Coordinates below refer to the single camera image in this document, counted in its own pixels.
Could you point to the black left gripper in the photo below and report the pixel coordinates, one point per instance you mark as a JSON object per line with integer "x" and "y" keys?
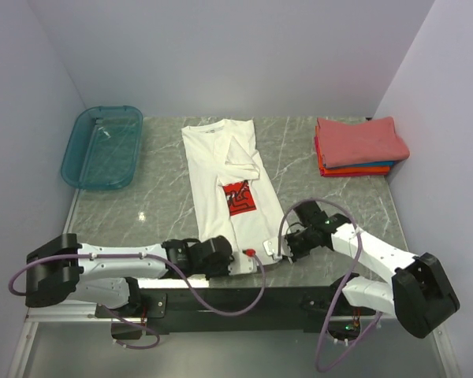
{"x": 225, "y": 271}

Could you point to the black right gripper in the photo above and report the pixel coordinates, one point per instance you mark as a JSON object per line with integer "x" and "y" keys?
{"x": 294, "y": 253}

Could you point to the white t shirt red print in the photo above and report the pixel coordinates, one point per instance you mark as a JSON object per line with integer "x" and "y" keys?
{"x": 232, "y": 192}

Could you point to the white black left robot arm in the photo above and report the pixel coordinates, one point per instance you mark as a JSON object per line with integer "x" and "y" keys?
{"x": 66, "y": 269}

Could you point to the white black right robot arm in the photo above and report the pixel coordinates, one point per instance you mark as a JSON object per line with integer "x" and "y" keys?
{"x": 412, "y": 288}

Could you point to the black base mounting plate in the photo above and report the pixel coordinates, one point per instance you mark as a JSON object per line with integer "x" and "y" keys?
{"x": 236, "y": 311}

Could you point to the blue folded t shirt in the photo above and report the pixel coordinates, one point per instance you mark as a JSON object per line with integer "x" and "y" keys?
{"x": 362, "y": 165}

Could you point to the teal plastic bin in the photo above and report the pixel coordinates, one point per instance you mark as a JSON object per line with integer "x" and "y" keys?
{"x": 103, "y": 148}

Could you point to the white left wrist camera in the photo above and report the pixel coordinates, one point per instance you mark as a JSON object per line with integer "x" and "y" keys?
{"x": 242, "y": 262}

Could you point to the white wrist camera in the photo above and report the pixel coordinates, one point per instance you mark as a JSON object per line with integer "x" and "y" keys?
{"x": 271, "y": 249}
{"x": 242, "y": 262}

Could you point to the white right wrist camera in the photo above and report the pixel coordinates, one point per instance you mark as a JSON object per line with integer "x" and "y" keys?
{"x": 271, "y": 249}

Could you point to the aluminium rail frame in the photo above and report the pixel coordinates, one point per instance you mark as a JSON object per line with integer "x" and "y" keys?
{"x": 74, "y": 310}

